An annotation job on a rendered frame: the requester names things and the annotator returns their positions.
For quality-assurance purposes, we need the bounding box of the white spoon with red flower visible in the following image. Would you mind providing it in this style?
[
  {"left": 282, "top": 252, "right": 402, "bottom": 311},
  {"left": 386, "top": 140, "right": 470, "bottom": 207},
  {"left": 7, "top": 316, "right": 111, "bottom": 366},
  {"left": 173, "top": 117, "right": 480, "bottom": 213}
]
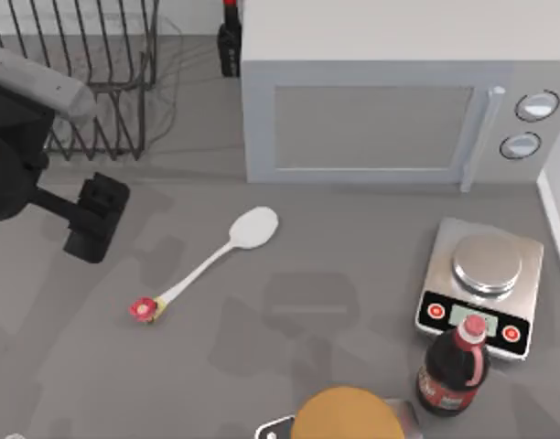
[{"left": 127, "top": 206, "right": 280, "bottom": 324}]

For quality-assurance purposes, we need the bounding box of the dark bottle with red cap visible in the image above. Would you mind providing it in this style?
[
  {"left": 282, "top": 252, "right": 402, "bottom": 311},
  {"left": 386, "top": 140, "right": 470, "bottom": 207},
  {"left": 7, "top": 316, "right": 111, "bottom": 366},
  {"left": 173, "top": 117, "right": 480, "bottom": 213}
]
[{"left": 217, "top": 0, "right": 243, "bottom": 79}]

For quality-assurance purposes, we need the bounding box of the grey tray with white rim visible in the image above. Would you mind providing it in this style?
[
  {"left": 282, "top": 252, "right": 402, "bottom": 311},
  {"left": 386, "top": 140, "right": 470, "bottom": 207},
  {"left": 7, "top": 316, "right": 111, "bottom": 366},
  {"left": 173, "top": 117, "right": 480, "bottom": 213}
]
[{"left": 253, "top": 396, "right": 421, "bottom": 439}]

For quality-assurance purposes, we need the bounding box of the microwave door with window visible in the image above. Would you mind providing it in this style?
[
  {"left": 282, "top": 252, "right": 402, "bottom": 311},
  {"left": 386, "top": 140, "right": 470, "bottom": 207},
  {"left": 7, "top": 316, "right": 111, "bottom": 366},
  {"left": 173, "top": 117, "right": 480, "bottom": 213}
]
[{"left": 242, "top": 60, "right": 515, "bottom": 185}]

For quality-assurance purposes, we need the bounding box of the orange-brown round bread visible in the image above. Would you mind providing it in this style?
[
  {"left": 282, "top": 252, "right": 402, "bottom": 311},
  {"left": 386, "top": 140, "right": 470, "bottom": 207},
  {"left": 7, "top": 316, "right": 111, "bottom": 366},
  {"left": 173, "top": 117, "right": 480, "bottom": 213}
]
[{"left": 290, "top": 385, "right": 406, "bottom": 439}]

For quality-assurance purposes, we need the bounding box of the pale grey microwave oven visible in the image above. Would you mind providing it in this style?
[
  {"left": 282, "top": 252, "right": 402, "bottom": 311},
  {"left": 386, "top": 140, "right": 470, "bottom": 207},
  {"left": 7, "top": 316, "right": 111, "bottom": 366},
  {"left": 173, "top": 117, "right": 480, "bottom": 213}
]
[{"left": 240, "top": 0, "right": 560, "bottom": 194}]

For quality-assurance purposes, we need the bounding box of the dark red soda bottle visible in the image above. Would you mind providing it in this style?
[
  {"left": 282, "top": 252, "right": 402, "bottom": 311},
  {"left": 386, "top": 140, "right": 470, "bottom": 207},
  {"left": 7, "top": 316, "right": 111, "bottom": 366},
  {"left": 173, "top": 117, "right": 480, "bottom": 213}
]
[{"left": 415, "top": 314, "right": 492, "bottom": 419}]

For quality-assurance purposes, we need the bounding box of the silver kitchen scale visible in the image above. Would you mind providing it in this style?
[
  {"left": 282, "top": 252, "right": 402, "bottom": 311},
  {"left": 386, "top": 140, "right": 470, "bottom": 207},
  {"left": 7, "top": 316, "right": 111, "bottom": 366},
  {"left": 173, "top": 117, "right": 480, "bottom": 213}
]
[{"left": 414, "top": 217, "right": 546, "bottom": 363}]

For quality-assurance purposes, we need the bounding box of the small round microwave knob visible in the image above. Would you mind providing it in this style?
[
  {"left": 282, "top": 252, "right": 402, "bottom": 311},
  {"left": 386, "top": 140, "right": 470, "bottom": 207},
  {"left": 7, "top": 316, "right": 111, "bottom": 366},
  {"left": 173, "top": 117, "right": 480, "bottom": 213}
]
[{"left": 499, "top": 131, "right": 544, "bottom": 161}]

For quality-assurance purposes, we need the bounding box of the large round microwave knob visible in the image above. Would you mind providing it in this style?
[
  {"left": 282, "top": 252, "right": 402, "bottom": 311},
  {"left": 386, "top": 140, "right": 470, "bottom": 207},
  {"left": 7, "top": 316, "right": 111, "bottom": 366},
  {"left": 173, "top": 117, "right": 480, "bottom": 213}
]
[{"left": 514, "top": 90, "right": 560, "bottom": 123}]

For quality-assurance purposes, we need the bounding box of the dark wire dish rack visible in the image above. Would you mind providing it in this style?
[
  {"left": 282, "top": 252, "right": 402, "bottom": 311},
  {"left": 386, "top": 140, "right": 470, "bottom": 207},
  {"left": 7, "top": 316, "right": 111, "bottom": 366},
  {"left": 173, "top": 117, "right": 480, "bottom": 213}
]
[{"left": 0, "top": 0, "right": 161, "bottom": 162}]

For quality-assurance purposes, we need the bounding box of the pale microwave door handle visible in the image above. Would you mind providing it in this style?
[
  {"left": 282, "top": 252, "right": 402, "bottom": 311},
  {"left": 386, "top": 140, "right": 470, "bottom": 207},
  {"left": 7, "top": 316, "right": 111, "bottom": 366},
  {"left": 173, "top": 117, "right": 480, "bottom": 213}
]
[{"left": 459, "top": 84, "right": 508, "bottom": 194}]

